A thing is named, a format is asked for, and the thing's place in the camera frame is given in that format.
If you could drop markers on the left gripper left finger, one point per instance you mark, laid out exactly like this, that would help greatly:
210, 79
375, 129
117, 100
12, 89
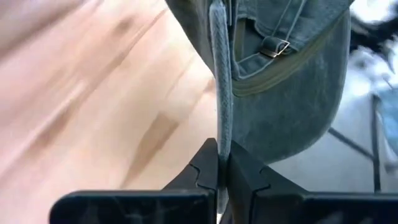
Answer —
186, 205

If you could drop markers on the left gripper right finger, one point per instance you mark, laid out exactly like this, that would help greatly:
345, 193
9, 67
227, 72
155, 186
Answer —
280, 208

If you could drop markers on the green denim baseball cap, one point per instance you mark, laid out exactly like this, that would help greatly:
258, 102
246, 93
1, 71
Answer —
280, 118

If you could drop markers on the thin black floor stand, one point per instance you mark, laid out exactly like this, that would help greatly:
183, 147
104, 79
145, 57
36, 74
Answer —
375, 140

